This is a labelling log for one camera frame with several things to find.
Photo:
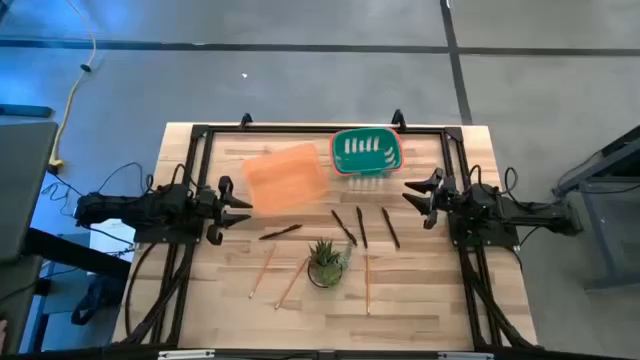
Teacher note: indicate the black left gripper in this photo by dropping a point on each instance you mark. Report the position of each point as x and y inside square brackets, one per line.
[210, 207]

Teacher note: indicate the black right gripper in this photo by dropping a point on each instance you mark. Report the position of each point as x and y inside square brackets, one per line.
[445, 197]

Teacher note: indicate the black pen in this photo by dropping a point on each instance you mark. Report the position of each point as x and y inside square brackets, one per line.
[390, 227]
[280, 232]
[361, 227]
[344, 227]

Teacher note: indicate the orange wooden pencil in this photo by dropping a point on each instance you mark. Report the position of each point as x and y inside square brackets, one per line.
[262, 271]
[291, 283]
[368, 285]

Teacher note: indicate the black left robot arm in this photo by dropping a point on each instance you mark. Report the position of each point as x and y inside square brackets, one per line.
[130, 210]

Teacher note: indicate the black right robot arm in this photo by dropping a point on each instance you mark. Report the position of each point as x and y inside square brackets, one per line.
[525, 212]

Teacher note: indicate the orange plastic tray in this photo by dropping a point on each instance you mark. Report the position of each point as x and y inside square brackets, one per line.
[285, 177]

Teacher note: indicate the black table clamp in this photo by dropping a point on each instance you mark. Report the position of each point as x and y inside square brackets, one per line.
[246, 121]
[398, 120]

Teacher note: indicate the green slotted plastic basket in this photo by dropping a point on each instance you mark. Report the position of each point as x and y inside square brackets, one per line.
[345, 160]

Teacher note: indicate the succulent plant in black pot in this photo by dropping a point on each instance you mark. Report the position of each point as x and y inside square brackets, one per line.
[326, 267]

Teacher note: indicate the white paper sheet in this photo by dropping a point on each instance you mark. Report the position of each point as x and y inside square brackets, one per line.
[112, 247]

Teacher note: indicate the black bag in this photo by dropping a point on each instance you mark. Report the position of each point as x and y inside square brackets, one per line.
[100, 295]

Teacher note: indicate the black desk beam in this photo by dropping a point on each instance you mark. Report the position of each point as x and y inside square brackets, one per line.
[75, 252]

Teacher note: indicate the grey metal desk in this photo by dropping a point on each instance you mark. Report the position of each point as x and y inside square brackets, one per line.
[615, 225]

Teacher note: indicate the dark flat bar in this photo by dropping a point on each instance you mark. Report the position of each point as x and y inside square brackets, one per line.
[25, 110]

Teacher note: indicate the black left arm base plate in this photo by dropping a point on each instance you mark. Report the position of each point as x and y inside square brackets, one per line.
[165, 237]

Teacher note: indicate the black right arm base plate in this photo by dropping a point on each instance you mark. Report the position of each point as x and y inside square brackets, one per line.
[500, 240]

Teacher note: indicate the black aluminium table frame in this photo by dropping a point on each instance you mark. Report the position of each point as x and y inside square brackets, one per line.
[300, 129]

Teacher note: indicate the silver metal bracket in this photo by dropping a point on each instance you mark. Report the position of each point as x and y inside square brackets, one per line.
[465, 356]
[185, 355]

